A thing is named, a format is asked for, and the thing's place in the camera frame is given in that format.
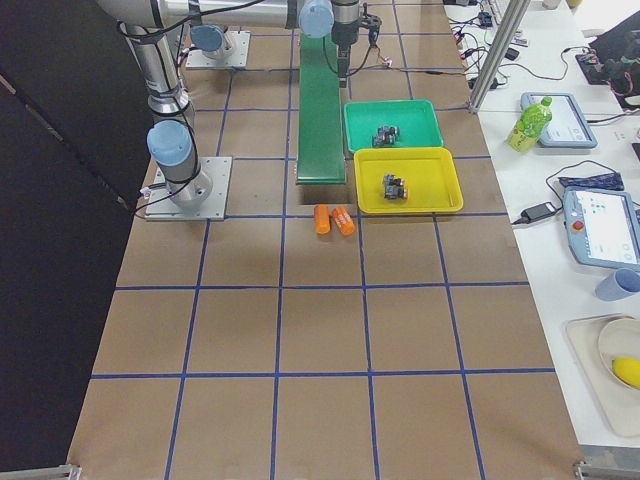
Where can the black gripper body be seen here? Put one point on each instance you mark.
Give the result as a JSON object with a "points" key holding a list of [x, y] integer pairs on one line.
{"points": [[343, 36]]}

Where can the plain orange cylinder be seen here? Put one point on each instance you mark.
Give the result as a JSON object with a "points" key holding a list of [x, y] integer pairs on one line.
{"points": [[322, 219]]}

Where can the orange cylinder with 4680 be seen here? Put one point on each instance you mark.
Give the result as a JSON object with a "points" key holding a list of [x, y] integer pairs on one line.
{"points": [[343, 220]]}

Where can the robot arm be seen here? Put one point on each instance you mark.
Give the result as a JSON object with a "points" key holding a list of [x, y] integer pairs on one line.
{"points": [[171, 141], [341, 20]]}

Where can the green conveyor belt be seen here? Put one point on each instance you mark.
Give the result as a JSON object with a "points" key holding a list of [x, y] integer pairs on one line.
{"points": [[321, 159]]}

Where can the green plastic tray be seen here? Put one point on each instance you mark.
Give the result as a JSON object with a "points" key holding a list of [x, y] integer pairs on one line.
{"points": [[415, 120]]}

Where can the yellow plastic tray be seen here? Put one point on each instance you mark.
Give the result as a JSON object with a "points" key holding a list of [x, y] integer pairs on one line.
{"points": [[429, 175]]}

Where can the green tea bottle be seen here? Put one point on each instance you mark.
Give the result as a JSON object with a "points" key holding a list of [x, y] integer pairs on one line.
{"points": [[530, 125]]}

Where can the teach pendant tablet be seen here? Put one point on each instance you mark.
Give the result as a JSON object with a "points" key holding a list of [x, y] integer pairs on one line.
{"points": [[568, 127], [602, 227]]}

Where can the black power adapter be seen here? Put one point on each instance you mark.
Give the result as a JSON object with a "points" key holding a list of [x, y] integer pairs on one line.
{"points": [[538, 212]]}

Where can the blue cup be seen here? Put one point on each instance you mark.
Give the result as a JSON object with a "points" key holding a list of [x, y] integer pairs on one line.
{"points": [[620, 284]]}

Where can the beige tray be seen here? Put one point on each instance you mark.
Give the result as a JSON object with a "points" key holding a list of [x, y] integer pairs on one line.
{"points": [[597, 342]]}

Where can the yellow banana toy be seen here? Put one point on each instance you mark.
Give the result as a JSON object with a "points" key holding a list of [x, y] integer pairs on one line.
{"points": [[627, 370]]}

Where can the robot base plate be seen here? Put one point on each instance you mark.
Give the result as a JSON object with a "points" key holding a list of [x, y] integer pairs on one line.
{"points": [[214, 48], [203, 198]]}

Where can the aluminium frame post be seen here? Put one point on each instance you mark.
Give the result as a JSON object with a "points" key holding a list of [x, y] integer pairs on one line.
{"points": [[511, 20]]}

